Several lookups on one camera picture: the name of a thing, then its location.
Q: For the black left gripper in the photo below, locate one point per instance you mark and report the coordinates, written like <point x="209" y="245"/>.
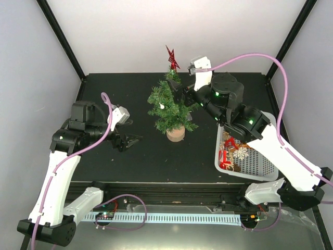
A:
<point x="122" y="145"/>

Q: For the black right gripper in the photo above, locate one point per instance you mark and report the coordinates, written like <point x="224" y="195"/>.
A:
<point x="188" y="99"/>

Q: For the small green christmas tree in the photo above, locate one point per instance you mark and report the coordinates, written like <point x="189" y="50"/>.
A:
<point x="170" y="115"/>

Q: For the red star ornament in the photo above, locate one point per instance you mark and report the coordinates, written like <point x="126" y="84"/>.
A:
<point x="173" y="63"/>

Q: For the white perforated plastic basket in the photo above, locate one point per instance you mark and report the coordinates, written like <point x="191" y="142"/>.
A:
<point x="255" y="167"/>

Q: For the gold merry christmas sign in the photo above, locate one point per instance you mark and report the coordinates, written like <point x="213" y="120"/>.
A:
<point x="226" y="159"/>

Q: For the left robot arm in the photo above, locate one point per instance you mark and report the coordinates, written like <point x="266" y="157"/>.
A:
<point x="51" y="221"/>

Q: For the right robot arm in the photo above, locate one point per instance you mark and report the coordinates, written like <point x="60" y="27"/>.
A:
<point x="221" y="97"/>

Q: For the round wooden tree base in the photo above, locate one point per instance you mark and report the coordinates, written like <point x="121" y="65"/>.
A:
<point x="176" y="135"/>

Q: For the left controller circuit board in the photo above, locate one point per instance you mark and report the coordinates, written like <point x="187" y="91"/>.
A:
<point x="104" y="216"/>

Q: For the controller circuit board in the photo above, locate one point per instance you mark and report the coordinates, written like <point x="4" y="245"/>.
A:
<point x="104" y="216"/>
<point x="253" y="217"/>

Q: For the white snowflake ornament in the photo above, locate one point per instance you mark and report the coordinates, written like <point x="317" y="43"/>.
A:
<point x="241" y="153"/>

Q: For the right controller circuit board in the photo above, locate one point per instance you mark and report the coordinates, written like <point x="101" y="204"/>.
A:
<point x="253" y="217"/>

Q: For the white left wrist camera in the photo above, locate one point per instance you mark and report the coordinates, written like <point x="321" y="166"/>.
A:
<point x="119" y="116"/>

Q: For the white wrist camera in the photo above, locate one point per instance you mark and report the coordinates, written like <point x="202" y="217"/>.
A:
<point x="200" y="68"/>
<point x="119" y="116"/>

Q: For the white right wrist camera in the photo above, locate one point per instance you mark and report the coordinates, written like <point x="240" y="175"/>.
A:
<point x="200" y="68"/>

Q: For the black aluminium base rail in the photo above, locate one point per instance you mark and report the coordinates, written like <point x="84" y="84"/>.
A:
<point x="226" y="197"/>

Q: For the white slotted cable duct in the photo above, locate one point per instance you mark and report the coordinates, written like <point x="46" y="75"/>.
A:
<point x="169" y="218"/>

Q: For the right black frame post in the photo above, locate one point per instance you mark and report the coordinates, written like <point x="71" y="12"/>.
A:
<point x="295" y="29"/>

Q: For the black frame post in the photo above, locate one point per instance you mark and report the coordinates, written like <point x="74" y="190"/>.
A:
<point x="55" y="26"/>
<point x="295" y="29"/>

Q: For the left black frame post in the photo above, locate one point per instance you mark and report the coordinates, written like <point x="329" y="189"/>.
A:
<point x="55" y="26"/>

